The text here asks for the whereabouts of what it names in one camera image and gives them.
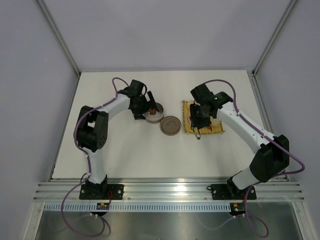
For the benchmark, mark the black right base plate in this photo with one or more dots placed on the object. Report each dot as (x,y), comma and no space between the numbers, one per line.
(221,192)

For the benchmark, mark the white slotted cable duct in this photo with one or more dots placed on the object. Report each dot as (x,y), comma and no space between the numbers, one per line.
(148,207)

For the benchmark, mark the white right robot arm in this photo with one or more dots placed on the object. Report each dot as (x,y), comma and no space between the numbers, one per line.
(270,151)

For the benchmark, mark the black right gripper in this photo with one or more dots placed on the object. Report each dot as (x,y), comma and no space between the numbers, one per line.
(195,122)

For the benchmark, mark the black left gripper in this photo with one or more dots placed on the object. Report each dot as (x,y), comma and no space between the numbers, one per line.
(138,114)

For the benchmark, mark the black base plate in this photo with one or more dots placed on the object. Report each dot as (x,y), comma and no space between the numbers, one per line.
(101,192)
(221,192)

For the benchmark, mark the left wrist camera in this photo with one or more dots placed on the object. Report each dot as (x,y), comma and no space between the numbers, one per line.
(137,88)

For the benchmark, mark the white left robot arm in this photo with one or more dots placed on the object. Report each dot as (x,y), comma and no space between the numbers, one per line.
(91,133)

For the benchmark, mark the round metal lunch box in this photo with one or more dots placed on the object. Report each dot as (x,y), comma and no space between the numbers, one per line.
(157,118)

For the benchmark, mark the yellow bamboo mat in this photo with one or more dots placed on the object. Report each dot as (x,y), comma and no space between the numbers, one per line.
(186,117)

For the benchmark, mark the metal tongs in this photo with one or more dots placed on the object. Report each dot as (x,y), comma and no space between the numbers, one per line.
(197,133)

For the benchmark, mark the aluminium frame post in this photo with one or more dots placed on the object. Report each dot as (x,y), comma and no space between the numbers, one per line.
(275,35)
(44,9)

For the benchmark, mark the red sausage piece toy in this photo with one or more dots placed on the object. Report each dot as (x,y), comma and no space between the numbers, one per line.
(153,112)

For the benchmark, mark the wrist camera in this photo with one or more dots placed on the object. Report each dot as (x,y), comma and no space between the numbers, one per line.
(202,94)
(137,88)

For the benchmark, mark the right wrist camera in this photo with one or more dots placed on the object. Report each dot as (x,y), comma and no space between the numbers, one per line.
(202,94)

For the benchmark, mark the left aluminium frame post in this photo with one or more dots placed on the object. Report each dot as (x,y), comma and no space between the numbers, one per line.
(44,9)

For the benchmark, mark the right aluminium frame post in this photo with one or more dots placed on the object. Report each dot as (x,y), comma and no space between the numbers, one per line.
(275,35)

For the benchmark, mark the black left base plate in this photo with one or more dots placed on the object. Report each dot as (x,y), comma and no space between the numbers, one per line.
(101,192)

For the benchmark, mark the round brown lunch box lid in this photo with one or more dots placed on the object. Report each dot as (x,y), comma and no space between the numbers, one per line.
(170,125)

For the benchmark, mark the aluminium mounting rail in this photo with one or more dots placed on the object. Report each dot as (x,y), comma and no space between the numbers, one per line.
(189,189)

